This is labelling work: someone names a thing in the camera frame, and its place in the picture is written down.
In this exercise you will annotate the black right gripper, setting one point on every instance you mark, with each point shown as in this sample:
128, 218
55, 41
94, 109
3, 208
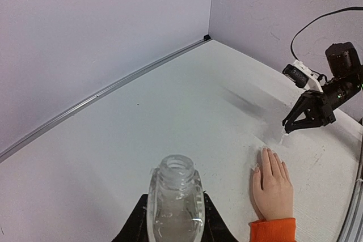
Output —
314, 109

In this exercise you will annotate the white nail polish cap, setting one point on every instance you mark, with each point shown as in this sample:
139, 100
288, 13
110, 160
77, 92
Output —
284, 134

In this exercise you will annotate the clear nail polish bottle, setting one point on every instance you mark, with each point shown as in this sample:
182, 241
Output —
175, 203

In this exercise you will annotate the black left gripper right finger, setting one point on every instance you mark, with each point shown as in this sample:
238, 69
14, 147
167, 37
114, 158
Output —
215, 229

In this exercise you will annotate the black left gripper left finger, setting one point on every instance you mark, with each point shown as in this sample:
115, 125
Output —
135, 227

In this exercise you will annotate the aluminium back edge strip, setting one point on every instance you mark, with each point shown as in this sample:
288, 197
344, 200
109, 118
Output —
72, 111

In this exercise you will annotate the mannequin hand with long nails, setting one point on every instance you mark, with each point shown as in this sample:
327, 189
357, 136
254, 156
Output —
272, 189

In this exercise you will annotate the orange sleeved forearm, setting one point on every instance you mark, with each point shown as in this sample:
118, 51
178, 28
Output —
279, 230

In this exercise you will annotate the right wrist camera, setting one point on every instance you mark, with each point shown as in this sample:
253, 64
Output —
303, 77

